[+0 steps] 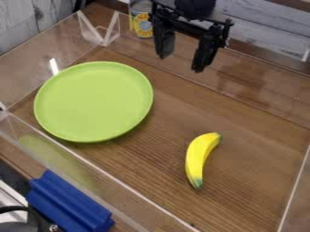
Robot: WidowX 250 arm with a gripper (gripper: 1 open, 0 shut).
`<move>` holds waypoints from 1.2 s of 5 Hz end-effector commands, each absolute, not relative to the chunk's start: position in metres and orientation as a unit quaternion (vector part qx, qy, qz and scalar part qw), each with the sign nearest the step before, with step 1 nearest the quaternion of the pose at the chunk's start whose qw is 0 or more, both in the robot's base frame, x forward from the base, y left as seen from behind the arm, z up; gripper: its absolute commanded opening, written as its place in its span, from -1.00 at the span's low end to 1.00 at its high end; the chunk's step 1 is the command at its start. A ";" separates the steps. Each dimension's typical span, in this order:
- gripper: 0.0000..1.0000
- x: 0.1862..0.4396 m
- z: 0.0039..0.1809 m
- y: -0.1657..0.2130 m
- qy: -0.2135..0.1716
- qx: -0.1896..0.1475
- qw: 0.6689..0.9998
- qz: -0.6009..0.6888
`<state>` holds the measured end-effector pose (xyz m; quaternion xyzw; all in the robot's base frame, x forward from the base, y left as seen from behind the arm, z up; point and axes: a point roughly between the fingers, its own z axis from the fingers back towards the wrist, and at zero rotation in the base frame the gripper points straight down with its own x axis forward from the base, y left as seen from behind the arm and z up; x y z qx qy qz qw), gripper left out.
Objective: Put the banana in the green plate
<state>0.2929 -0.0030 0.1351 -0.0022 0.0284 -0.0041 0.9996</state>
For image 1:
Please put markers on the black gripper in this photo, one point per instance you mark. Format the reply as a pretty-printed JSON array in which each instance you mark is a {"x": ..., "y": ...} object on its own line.
[{"x": 193, "y": 11}]

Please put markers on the yellow toy banana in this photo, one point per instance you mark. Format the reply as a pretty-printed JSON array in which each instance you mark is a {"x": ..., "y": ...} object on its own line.
[{"x": 200, "y": 150}]

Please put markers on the green round plate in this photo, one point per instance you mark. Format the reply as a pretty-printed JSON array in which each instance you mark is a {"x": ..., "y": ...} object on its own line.
[{"x": 94, "y": 101}]

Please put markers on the yellow labelled tin can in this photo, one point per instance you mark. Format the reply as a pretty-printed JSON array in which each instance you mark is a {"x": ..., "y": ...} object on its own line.
[{"x": 139, "y": 9}]

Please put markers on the blue plastic block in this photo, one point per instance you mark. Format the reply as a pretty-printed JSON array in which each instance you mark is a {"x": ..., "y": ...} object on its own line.
[{"x": 67, "y": 206}]

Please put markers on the clear acrylic triangle bracket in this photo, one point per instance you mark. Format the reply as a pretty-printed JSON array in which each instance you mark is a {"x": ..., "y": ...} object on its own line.
[{"x": 98, "y": 34}]

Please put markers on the clear acrylic front wall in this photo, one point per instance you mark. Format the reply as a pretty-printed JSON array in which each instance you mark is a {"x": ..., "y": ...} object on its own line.
[{"x": 34, "y": 152}]

